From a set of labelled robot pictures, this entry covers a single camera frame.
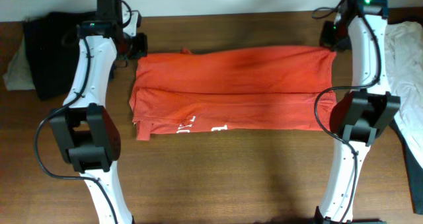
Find red t-shirt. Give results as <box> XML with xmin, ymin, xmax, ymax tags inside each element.
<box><xmin>129</xmin><ymin>46</ymin><xmax>336</xmax><ymax>141</ymax></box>

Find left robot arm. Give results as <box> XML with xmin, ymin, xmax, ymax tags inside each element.
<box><xmin>45</xmin><ymin>0</ymin><xmax>148</xmax><ymax>223</ymax></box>

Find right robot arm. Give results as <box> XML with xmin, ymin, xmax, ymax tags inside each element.
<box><xmin>313</xmin><ymin>0</ymin><xmax>401</xmax><ymax>224</ymax></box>

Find white crumpled garment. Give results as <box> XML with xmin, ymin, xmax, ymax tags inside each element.
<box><xmin>385</xmin><ymin>21</ymin><xmax>422</xmax><ymax>165</ymax></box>

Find black folded shorts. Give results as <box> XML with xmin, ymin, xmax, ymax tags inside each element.
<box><xmin>22</xmin><ymin>11</ymin><xmax>95</xmax><ymax>100</ymax></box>

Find beige folded garment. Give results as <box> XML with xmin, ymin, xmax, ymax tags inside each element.
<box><xmin>3</xmin><ymin>38</ymin><xmax>35</xmax><ymax>91</ymax></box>

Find dark navy garment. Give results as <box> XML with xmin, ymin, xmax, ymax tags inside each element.
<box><xmin>390</xmin><ymin>120</ymin><xmax>422</xmax><ymax>215</ymax></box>

